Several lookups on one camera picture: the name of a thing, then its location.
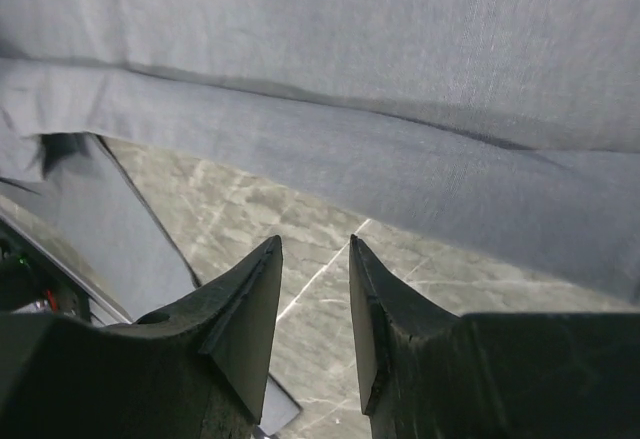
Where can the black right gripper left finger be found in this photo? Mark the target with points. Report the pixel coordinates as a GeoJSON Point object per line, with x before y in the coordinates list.
{"type": "Point", "coordinates": [195, 368]}

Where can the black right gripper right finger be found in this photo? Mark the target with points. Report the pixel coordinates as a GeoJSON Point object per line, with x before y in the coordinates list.
{"type": "Point", "coordinates": [424, 372]}

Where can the grey long sleeve shirt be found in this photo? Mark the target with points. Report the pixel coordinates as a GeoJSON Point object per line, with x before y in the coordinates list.
{"type": "Point", "coordinates": [506, 126]}

